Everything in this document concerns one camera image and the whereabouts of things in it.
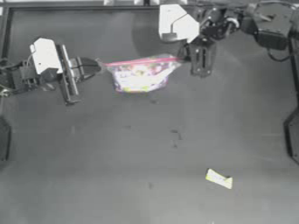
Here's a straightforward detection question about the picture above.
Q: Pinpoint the clear bag with pink zip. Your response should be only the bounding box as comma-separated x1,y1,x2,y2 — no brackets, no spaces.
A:
97,52,185,95

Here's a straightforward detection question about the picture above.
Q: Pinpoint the pale yellow candy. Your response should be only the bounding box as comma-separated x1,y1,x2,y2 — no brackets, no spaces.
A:
205,168,236,190

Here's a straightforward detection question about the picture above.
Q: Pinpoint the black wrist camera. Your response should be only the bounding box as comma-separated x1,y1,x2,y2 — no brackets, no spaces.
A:
161,31,179,44
41,67,59,82

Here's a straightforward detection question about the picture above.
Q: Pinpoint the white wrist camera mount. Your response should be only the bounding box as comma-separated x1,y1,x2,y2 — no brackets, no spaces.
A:
158,3,202,45
30,37,65,75

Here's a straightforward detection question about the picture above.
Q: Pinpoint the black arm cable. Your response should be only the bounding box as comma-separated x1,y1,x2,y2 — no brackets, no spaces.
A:
266,47,293,63

